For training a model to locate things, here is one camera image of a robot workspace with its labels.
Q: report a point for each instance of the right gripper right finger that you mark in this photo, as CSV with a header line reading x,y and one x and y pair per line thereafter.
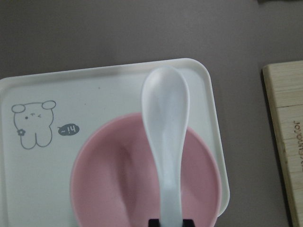
x,y
188,221

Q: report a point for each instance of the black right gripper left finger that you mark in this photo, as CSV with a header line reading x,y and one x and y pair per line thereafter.
x,y
154,221

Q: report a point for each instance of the pink bowl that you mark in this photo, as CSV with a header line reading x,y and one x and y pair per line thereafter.
x,y
114,181

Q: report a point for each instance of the white ceramic spoon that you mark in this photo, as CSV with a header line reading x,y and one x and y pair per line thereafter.
x,y
165,113

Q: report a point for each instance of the white rabbit tray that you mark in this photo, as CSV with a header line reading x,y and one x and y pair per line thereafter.
x,y
34,181

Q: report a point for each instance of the wooden cutting board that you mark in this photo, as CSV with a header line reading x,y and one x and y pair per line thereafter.
x,y
284,88

